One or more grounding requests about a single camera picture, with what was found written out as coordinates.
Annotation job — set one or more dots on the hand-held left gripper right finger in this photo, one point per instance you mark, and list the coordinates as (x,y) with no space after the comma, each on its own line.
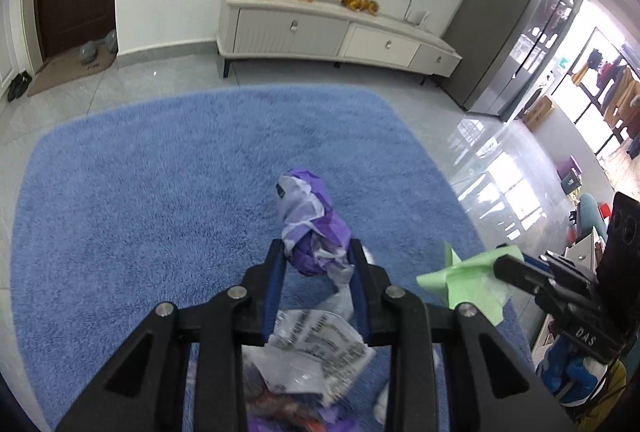
(359,302)

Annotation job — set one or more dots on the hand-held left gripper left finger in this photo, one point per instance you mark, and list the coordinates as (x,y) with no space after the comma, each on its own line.
(272,302)

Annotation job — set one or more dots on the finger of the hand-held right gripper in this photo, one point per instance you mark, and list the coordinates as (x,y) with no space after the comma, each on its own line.
(520,274)
(545,263)

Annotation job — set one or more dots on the white printed plastic bag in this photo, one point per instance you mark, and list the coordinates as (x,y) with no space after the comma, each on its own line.
(310,342)

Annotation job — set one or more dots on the green paper piece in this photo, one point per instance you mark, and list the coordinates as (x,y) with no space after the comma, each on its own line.
(465,282)

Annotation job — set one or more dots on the purple white plastic wrapper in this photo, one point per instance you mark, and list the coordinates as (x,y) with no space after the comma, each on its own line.
(260,424)
(310,222)

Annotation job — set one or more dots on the white side furniture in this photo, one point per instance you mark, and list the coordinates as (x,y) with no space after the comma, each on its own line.
(582,247)

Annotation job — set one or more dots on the teal chair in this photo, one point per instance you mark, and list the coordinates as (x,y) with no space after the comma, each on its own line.
(586,212)

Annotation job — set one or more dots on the purple storage box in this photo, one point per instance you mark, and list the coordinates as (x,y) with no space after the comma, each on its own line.
(569,174)

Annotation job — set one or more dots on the red snack packet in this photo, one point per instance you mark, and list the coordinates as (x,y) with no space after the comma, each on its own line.
(270,404)

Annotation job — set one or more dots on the crumpled white tissue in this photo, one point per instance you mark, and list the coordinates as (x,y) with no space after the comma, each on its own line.
(382,404)

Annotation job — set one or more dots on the blue fluffy blanket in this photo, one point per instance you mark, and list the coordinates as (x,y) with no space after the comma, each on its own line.
(150,212)

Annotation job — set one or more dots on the brown cardboard box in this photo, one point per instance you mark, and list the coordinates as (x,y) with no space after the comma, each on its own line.
(539,111)

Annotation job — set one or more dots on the hanging clothes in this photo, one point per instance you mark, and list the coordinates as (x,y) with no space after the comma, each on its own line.
(615,92)

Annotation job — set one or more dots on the grey steel refrigerator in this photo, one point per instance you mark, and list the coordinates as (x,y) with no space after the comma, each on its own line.
(500,37)

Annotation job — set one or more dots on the grey white television cabinet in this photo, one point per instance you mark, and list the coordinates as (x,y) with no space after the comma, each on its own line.
(290,35)

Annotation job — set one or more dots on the white router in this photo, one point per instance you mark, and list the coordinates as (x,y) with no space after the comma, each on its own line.
(417,19)

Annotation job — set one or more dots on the golden tiger ornament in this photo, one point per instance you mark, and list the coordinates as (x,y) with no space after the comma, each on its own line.
(360,4)

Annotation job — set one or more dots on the grey round weight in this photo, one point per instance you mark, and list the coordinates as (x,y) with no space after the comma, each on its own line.
(90,52)

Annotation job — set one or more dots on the flat cardboard sheet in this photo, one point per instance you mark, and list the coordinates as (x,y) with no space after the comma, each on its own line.
(60,72)

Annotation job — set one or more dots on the black shoes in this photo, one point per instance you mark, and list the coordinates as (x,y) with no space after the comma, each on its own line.
(19,86)

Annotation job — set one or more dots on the white base cabinet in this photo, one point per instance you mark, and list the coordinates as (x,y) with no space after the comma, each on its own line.
(12,37)

